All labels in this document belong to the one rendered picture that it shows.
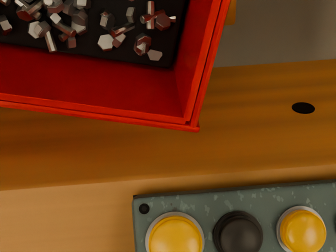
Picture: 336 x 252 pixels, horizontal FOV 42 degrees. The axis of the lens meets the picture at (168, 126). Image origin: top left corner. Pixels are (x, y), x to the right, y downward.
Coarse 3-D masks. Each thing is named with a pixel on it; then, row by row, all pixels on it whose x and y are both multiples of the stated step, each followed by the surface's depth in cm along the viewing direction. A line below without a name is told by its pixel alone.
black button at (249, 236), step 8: (232, 216) 24; (240, 216) 24; (224, 224) 24; (232, 224) 23; (240, 224) 23; (248, 224) 23; (256, 224) 24; (224, 232) 23; (232, 232) 23; (240, 232) 23; (248, 232) 23; (256, 232) 23; (224, 240) 23; (232, 240) 23; (240, 240) 23; (248, 240) 23; (256, 240) 23; (224, 248) 23; (232, 248) 23; (240, 248) 23; (248, 248) 23; (256, 248) 23
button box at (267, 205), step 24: (168, 192) 25; (192, 192) 25; (216, 192) 25; (240, 192) 25; (264, 192) 25; (288, 192) 25; (312, 192) 25; (144, 216) 24; (192, 216) 24; (216, 216) 24; (264, 216) 24; (144, 240) 24; (216, 240) 24; (264, 240) 24
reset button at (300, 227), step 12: (288, 216) 24; (300, 216) 24; (312, 216) 24; (288, 228) 23; (300, 228) 23; (312, 228) 23; (324, 228) 24; (288, 240) 23; (300, 240) 23; (312, 240) 23; (324, 240) 24
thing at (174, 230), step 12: (168, 216) 24; (180, 216) 24; (156, 228) 23; (168, 228) 23; (180, 228) 23; (192, 228) 23; (156, 240) 23; (168, 240) 23; (180, 240) 23; (192, 240) 23
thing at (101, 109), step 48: (0, 0) 21; (48, 0) 21; (96, 0) 22; (144, 0) 23; (192, 0) 23; (0, 48) 23; (48, 48) 23; (96, 48) 24; (144, 48) 24; (192, 48) 21; (0, 96) 20; (48, 96) 20; (96, 96) 21; (144, 96) 22; (192, 96) 20
